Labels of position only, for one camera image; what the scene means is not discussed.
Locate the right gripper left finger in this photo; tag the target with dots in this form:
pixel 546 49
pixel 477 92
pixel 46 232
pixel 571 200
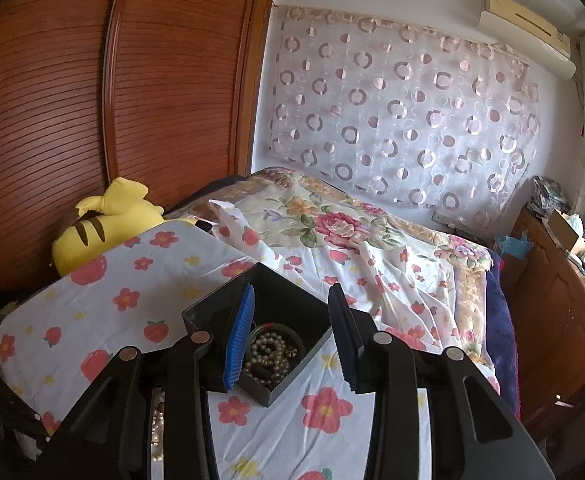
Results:
pixel 107 433

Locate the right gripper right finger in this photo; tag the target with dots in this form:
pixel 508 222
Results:
pixel 436 406

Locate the black open jewelry box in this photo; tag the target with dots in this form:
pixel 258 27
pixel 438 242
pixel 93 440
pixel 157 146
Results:
pixel 288 327

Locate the dark blue blanket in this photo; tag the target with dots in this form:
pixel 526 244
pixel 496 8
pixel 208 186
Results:
pixel 500 337

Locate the strawberry flower print sheet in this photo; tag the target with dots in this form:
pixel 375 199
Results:
pixel 53 346

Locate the wooden side cabinet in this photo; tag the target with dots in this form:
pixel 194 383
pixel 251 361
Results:
pixel 547 306

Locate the blue crumpled cloth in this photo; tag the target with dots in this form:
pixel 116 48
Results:
pixel 516 247

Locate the yellow striped plush toy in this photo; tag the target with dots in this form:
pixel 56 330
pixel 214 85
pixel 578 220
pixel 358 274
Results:
pixel 104 222

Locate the cardboard box on cabinet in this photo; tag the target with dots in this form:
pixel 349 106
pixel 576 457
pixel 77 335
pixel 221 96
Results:
pixel 568 230

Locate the floral quilt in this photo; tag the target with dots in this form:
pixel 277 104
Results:
pixel 423 285

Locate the patterned bag on cabinet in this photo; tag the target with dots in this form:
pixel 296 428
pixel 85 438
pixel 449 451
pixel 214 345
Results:
pixel 546 197

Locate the sheer circle pattern curtain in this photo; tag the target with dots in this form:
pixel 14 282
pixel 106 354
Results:
pixel 407 114

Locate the wooden slatted wardrobe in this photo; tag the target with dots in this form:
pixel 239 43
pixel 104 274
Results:
pixel 90 90

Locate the white air conditioner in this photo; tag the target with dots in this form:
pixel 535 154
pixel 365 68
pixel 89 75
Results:
pixel 528 34

